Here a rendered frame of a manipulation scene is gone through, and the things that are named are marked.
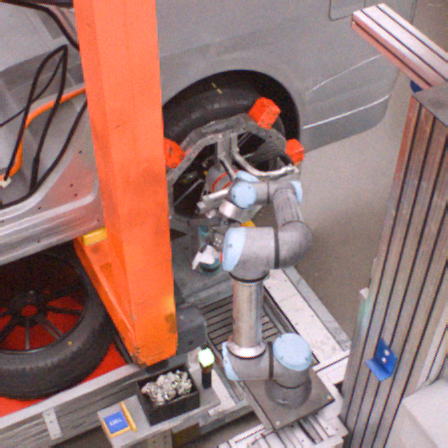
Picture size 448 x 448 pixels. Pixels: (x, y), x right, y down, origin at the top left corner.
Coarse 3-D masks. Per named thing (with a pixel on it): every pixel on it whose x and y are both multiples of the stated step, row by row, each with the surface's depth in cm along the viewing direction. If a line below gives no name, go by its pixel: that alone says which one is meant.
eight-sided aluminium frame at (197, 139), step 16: (208, 128) 292; (224, 128) 292; (240, 128) 294; (256, 128) 298; (272, 128) 311; (192, 144) 290; (208, 144) 292; (272, 160) 322; (176, 176) 295; (256, 208) 331; (176, 224) 314
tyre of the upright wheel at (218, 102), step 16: (208, 80) 303; (224, 80) 306; (240, 80) 314; (176, 96) 299; (192, 96) 297; (208, 96) 296; (224, 96) 297; (240, 96) 299; (256, 96) 308; (176, 112) 294; (192, 112) 291; (208, 112) 293; (224, 112) 297; (240, 112) 301; (176, 128) 291; (192, 128) 294
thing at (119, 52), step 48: (96, 0) 179; (144, 0) 185; (96, 48) 189; (144, 48) 195; (96, 96) 205; (144, 96) 205; (96, 144) 225; (144, 144) 217; (144, 192) 229; (144, 240) 243; (144, 288) 259; (144, 336) 277
